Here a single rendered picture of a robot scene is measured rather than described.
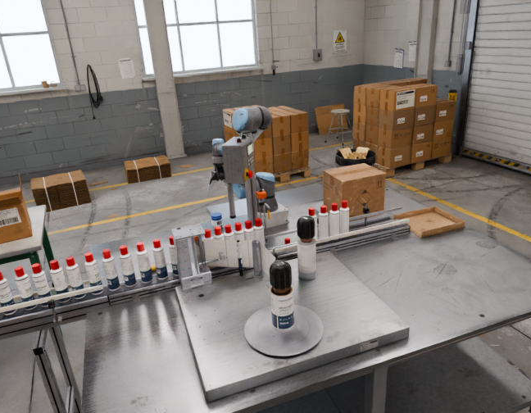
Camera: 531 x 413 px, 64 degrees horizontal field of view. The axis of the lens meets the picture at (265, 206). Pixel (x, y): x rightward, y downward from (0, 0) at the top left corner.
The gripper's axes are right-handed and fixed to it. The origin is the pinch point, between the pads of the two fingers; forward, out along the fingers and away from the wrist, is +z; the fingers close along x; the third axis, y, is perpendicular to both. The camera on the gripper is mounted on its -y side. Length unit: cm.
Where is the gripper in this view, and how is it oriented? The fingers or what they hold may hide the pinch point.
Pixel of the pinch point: (220, 192)
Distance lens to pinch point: 285.4
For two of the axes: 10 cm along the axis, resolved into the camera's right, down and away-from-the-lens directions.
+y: -3.6, -2.5, 9.0
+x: -9.3, 0.8, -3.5
